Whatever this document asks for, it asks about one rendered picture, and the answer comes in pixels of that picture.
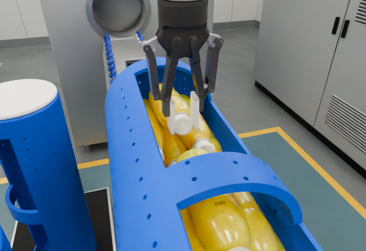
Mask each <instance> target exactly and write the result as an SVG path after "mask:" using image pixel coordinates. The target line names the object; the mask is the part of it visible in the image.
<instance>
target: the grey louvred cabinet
mask: <svg viewBox="0 0 366 251"><path fill-rule="evenodd" d="M253 78H254V79H255V86H256V87H258V88H259V89H260V90H261V91H262V92H263V93H265V94H266V95H267V96H268V97H269V98H270V99H272V100H273V101H274V102H275V103H276V104H277V105H279V106H280V107H281V108H282V109H284V110H285V111H286V112H287V113H288V114H289V115H291V116H292V117H293V118H294V119H295V120H296V121H298V122H299V123H300V124H301V125H302V126H303V127H305V128H306V129H307V130H308V131H309V132H310V133H312V134H313V135H314V136H315V137H316V138H317V139H319V140H320V141H321V142H322V143H324V144H325V145H326V146H327V147H328V148H329V149H331V150H332V151H333V152H334V153H335V154H336V155H338V156H339V157H340V158H341V159H342V160H343V161H345V162H346V163H347V164H348V165H349V166H350V167H351V168H353V169H354V170H355V171H356V172H357V173H359V174H360V175H361V176H362V177H364V178H365V179H366V0H263V8H262V12H261V20H260V28H259V36H258V44H257V51H256V56H255V64H254V72H253Z"/></svg>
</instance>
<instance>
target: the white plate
mask: <svg viewBox="0 0 366 251"><path fill-rule="evenodd" d="M56 95H57V88H56V86H55V85H54V84H52V83H50V82H48V81H44V80H40V79H20V80H15V81H9V82H4V83H0V120H7V119H12V118H17V117H21V116H24V115H27V114H30V113H33V112H35V111H38V110H40V109H42V108H43V107H45V106H47V105H48V104H49V103H50V102H52V101H53V99H54V98H55V97H56Z"/></svg>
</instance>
